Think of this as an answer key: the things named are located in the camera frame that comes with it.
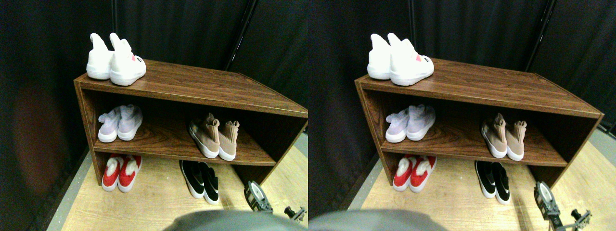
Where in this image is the tan shoe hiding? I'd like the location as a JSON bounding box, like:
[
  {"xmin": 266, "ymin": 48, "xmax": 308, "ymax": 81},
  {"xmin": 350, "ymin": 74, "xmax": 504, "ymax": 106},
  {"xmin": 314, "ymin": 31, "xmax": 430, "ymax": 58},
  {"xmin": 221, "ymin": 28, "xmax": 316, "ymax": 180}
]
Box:
[
  {"xmin": 189, "ymin": 113, "xmax": 221, "ymax": 159},
  {"xmin": 505, "ymin": 120, "xmax": 527, "ymax": 161},
  {"xmin": 218, "ymin": 120, "xmax": 240, "ymax": 161},
  {"xmin": 481, "ymin": 113, "xmax": 508, "ymax": 159}
]

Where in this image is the white shoe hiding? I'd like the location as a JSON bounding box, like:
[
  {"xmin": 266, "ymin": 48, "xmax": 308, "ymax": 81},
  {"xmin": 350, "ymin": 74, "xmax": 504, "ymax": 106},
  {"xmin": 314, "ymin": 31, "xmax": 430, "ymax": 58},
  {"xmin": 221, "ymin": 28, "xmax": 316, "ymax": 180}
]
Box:
[
  {"xmin": 387, "ymin": 33, "xmax": 435, "ymax": 87},
  {"xmin": 109, "ymin": 33, "xmax": 147, "ymax": 87},
  {"xmin": 86, "ymin": 33, "xmax": 115, "ymax": 80},
  {"xmin": 367, "ymin": 34, "xmax": 391, "ymax": 80}
]

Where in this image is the red shoe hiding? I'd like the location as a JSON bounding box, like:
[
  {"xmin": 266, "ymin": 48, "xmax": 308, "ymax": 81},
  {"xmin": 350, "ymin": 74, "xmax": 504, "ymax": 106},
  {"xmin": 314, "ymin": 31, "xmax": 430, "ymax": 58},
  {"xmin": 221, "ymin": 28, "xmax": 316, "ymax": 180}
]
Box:
[
  {"xmin": 393, "ymin": 155, "xmax": 417, "ymax": 192},
  {"xmin": 102, "ymin": 154, "xmax": 125, "ymax": 192},
  {"xmin": 410, "ymin": 155, "xmax": 437, "ymax": 193},
  {"xmin": 117, "ymin": 155, "xmax": 143, "ymax": 193}
]

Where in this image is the brown shoe rack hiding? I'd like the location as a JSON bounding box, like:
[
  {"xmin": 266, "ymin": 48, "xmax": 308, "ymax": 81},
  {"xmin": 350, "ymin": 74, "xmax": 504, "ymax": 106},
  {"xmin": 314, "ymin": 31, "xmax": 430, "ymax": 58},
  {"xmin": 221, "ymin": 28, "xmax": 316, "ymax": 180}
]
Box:
[
  {"xmin": 74, "ymin": 59, "xmax": 308, "ymax": 187},
  {"xmin": 355, "ymin": 58, "xmax": 605, "ymax": 189}
]

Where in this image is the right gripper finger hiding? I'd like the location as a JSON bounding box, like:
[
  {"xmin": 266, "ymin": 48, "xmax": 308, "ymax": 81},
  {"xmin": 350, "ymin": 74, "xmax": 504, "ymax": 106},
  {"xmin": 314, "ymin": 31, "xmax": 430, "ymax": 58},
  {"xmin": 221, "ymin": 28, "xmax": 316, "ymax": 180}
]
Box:
[
  {"xmin": 244, "ymin": 181, "xmax": 274, "ymax": 214},
  {"xmin": 534, "ymin": 181, "xmax": 561, "ymax": 221}
]

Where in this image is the lilac shoe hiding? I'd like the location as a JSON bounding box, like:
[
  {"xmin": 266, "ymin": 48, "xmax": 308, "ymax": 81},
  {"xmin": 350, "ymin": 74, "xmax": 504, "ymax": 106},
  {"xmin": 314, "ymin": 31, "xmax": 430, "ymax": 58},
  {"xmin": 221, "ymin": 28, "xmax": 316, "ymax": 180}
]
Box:
[
  {"xmin": 385, "ymin": 109, "xmax": 410, "ymax": 143},
  {"xmin": 98, "ymin": 107, "xmax": 122, "ymax": 143},
  {"xmin": 117, "ymin": 104, "xmax": 143, "ymax": 141},
  {"xmin": 407, "ymin": 104, "xmax": 436, "ymax": 141}
]

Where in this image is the black shoe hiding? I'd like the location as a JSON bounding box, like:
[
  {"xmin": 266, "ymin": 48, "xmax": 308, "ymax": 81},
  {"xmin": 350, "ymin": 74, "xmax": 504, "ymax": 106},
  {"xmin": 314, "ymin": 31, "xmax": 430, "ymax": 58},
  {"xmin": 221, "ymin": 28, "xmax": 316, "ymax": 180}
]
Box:
[
  {"xmin": 492, "ymin": 163, "xmax": 512, "ymax": 205},
  {"xmin": 200, "ymin": 162, "xmax": 220, "ymax": 205},
  {"xmin": 475, "ymin": 161, "xmax": 497, "ymax": 199},
  {"xmin": 179, "ymin": 160, "xmax": 205, "ymax": 199}
]

